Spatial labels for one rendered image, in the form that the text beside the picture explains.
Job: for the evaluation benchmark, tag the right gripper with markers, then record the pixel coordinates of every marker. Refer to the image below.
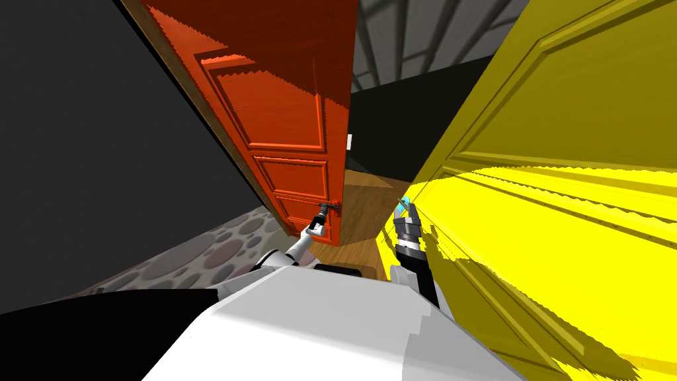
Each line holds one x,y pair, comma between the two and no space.
412,214

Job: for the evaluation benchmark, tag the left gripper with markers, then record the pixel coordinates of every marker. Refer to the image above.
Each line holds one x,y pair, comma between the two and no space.
322,214

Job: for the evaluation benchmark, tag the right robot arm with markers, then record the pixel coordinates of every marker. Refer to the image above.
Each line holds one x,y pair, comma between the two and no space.
418,270

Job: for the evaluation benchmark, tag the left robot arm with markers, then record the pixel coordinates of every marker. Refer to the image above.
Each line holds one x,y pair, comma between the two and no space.
79,338

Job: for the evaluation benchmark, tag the orange panelled door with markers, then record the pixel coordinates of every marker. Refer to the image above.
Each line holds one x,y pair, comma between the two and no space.
285,106

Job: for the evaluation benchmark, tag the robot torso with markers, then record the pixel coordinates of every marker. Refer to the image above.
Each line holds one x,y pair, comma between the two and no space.
312,328

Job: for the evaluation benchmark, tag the yellow panelled door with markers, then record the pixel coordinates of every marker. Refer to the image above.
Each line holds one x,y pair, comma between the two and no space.
555,185

